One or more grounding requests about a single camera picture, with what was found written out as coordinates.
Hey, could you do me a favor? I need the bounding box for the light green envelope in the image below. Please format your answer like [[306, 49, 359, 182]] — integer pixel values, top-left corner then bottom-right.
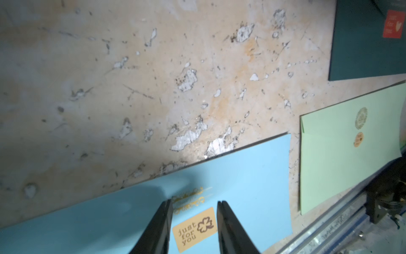
[[300, 83, 406, 214]]

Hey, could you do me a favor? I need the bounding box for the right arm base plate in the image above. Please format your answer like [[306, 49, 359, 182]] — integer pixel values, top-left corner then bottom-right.
[[365, 156, 406, 225]]

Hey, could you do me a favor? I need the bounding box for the dark green envelope right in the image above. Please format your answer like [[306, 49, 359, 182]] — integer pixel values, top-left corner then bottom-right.
[[328, 1, 406, 81]]

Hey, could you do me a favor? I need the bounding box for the aluminium front rail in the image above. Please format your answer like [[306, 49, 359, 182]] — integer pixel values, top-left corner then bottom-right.
[[275, 187, 406, 254]]

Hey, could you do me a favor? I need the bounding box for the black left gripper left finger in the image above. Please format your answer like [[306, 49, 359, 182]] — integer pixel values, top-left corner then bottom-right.
[[129, 199, 173, 254]]

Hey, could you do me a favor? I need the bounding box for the light blue envelope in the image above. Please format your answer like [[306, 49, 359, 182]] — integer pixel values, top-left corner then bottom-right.
[[1, 134, 292, 254]]

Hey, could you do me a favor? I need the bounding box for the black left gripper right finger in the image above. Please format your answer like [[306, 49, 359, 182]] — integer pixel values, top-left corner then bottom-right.
[[217, 201, 260, 254]]

